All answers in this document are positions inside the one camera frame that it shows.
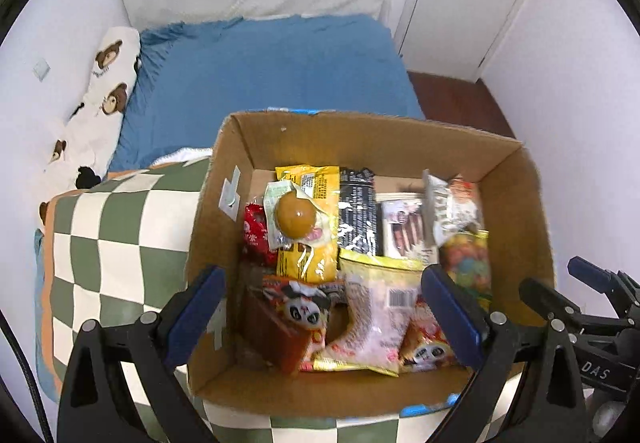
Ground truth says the white pastry snack packet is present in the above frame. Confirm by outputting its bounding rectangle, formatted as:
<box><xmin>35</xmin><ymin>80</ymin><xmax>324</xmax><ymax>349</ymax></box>
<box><xmin>423</xmin><ymin>170</ymin><xmax>485</xmax><ymax>247</ymax></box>

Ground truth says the small red snack packet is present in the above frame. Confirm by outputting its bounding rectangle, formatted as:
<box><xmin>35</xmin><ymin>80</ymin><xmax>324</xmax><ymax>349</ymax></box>
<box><xmin>243</xmin><ymin>203</ymin><xmax>278</xmax><ymax>269</ymax></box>

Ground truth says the braised egg snack packet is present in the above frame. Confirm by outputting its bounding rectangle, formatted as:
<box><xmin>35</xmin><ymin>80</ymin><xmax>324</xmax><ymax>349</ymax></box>
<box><xmin>262</xmin><ymin>180</ymin><xmax>340</xmax><ymax>250</ymax></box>

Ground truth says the colourful candy ball bag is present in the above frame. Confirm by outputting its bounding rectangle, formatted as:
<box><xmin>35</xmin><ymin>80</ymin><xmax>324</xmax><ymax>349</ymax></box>
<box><xmin>439</xmin><ymin>229</ymin><xmax>492</xmax><ymax>311</ymax></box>

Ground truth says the red yellow panda packet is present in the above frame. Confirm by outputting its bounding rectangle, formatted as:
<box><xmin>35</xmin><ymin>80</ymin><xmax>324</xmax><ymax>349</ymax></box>
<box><xmin>399</xmin><ymin>296</ymin><xmax>458</xmax><ymax>373</ymax></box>

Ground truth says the chocolate stick biscuit box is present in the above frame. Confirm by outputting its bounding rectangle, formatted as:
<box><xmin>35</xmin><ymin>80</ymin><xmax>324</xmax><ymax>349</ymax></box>
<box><xmin>376</xmin><ymin>193</ymin><xmax>438</xmax><ymax>265</ymax></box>

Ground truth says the green white checkered quilt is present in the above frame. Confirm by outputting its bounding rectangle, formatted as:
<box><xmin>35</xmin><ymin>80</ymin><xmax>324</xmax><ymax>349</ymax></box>
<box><xmin>35</xmin><ymin>150</ymin><xmax>457</xmax><ymax>442</ymax></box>

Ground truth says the translucent yellow trimmed bag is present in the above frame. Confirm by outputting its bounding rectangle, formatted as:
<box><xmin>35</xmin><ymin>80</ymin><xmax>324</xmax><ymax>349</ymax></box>
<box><xmin>312</xmin><ymin>249</ymin><xmax>424</xmax><ymax>377</ymax></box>

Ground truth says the dark red brown box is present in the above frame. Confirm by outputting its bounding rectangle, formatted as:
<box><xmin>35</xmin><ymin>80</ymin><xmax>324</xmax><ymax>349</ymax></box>
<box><xmin>239</xmin><ymin>290</ymin><xmax>311</xmax><ymax>375</ymax></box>

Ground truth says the black snack packet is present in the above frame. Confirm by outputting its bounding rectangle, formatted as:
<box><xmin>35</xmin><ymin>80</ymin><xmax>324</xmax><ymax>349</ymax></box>
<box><xmin>337</xmin><ymin>168</ymin><xmax>378</xmax><ymax>255</ymax></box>

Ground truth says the yellow snack bag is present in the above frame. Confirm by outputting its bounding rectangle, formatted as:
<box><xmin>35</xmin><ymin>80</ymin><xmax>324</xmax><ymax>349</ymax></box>
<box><xmin>276</xmin><ymin>165</ymin><xmax>340</xmax><ymax>284</ymax></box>

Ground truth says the panda snack packet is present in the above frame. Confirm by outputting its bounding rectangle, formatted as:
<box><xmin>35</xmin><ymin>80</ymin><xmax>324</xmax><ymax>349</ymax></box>
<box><xmin>259</xmin><ymin>275</ymin><xmax>346</xmax><ymax>345</ymax></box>

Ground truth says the bear print pillow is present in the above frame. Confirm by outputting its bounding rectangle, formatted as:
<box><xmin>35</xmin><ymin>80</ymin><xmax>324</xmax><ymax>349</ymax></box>
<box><xmin>39</xmin><ymin>26</ymin><xmax>141</xmax><ymax>200</ymax></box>

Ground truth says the blue bed sheet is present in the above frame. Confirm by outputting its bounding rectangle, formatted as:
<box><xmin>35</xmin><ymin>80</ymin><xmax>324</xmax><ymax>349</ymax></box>
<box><xmin>108</xmin><ymin>14</ymin><xmax>423</xmax><ymax>172</ymax></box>

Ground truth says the black cable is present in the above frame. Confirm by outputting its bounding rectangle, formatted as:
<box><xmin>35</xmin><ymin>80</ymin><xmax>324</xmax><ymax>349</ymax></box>
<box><xmin>0</xmin><ymin>309</ymin><xmax>56</xmax><ymax>443</ymax></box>

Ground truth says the wall socket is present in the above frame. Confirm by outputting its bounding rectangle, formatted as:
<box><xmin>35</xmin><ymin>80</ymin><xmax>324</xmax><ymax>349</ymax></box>
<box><xmin>32</xmin><ymin>59</ymin><xmax>51</xmax><ymax>81</ymax></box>

